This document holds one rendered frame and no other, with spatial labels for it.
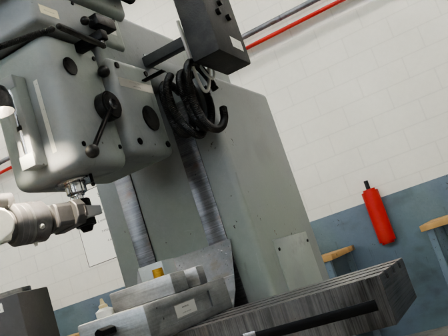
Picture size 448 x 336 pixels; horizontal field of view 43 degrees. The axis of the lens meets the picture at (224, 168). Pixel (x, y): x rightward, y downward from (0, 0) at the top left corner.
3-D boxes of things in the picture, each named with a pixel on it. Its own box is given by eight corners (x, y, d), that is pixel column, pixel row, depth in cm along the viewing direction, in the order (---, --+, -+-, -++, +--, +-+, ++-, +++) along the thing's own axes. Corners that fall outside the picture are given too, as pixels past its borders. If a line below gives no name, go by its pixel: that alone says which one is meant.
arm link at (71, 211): (81, 188, 126) (33, 193, 116) (93, 230, 124) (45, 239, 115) (52, 205, 133) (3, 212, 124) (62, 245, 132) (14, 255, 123)
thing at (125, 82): (137, 151, 137) (107, 53, 141) (62, 186, 147) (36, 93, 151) (177, 155, 154) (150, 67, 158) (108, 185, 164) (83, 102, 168)
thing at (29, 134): (35, 165, 120) (11, 73, 124) (22, 171, 122) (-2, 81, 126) (49, 165, 124) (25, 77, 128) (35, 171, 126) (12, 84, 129)
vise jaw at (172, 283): (175, 293, 110) (169, 273, 111) (113, 313, 116) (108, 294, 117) (189, 288, 116) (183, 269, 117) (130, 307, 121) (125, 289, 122)
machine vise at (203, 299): (154, 345, 98) (136, 282, 100) (86, 364, 104) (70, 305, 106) (233, 306, 130) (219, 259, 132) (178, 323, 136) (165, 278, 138)
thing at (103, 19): (86, 21, 132) (81, 5, 133) (73, 29, 134) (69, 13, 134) (119, 34, 143) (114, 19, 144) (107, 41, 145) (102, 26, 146)
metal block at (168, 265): (169, 289, 118) (161, 260, 119) (145, 296, 120) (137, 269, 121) (181, 285, 123) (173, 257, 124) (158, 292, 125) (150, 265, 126)
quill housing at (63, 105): (81, 164, 120) (42, 27, 125) (12, 197, 128) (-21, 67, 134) (134, 166, 137) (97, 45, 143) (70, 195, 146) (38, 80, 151)
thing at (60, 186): (75, 177, 127) (75, 173, 127) (47, 190, 130) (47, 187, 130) (100, 177, 134) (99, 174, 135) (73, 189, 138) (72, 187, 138)
